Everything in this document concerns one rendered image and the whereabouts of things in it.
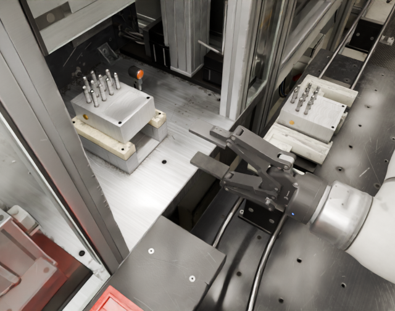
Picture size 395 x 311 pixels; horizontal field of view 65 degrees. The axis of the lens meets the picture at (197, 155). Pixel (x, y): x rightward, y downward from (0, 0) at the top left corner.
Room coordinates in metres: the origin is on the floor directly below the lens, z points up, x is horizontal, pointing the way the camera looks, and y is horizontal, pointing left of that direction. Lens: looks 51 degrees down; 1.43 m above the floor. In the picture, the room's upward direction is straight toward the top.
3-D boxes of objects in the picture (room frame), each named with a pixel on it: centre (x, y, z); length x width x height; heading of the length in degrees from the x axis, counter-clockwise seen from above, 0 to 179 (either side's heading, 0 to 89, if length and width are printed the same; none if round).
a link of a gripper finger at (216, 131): (0.33, -0.04, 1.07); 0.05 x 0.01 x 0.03; 57
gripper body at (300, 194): (0.26, -0.15, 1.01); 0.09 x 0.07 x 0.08; 57
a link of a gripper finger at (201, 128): (0.35, -0.02, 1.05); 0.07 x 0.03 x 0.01; 57
